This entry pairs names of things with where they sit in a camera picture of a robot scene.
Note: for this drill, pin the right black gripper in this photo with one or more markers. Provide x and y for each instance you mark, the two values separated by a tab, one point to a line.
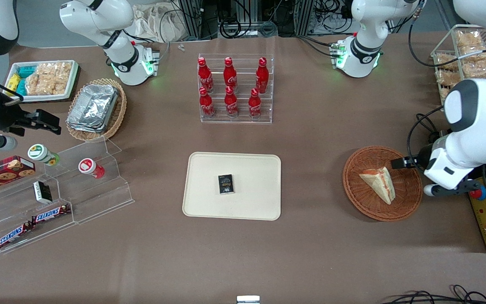
3	118

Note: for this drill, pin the red emergency stop button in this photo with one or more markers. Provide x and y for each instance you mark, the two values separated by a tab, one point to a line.
479	194

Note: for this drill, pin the clear acrylic bottle rack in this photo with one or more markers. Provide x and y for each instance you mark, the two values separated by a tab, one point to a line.
243	90

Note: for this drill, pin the aluminium frame post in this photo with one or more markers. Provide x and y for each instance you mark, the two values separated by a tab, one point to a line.
306	17
190	17

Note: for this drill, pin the rice cracker package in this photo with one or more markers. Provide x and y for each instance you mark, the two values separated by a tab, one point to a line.
49	78

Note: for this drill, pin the teal snack packet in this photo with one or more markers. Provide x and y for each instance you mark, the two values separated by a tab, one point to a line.
21	87
27	71

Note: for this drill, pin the brown round wicker basket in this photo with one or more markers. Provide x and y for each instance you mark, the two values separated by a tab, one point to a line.
365	207

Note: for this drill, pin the yellow snack packet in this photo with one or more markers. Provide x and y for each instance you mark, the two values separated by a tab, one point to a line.
13	82

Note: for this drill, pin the Snickers chocolate bar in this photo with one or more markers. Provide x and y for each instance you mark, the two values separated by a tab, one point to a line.
13	236
51	214

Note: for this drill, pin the red cola bottle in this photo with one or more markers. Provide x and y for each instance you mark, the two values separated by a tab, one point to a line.
206	104
230	76
262	77
204	76
231	103
255	105

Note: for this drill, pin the red strawberry yogurt cup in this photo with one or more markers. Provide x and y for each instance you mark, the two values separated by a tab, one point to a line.
87	166

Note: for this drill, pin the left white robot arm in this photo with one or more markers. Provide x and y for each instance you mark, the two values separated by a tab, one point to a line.
479	114

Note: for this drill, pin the white rectangular snack tray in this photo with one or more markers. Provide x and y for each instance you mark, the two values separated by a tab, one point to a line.
42	98

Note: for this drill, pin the beige plastic tray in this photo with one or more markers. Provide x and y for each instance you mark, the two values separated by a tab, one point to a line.
251	202

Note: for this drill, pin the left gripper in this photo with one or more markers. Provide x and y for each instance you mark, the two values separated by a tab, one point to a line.
422	159

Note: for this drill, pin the small black white box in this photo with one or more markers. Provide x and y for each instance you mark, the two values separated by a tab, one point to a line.
41	192

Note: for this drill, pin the black card box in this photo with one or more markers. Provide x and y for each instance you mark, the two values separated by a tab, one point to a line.
226	184

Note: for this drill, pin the clear acrylic stepped shelf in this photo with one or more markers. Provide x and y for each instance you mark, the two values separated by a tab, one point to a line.
95	198

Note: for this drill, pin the aluminium foil tray stack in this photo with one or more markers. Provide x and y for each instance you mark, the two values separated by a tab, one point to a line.
93	107

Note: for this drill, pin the light oval wicker basket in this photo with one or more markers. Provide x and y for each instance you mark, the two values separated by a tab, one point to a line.
118	112

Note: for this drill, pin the white silver edge object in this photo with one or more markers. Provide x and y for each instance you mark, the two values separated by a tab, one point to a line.
248	299

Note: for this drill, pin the rice cracker snack bag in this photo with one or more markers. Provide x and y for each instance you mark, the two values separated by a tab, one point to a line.
449	78
481	63
445	61
470	39

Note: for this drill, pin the green sunflower yogurt cup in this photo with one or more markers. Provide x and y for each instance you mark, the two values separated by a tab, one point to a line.
40	153

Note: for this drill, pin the white cloth bag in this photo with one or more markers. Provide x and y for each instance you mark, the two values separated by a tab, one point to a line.
154	21

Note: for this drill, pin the wrapped triangle sandwich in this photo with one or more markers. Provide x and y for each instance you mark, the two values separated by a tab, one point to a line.
380	181

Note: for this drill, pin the red tartan cookie box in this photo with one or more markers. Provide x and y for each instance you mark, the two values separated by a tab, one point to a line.
2	173

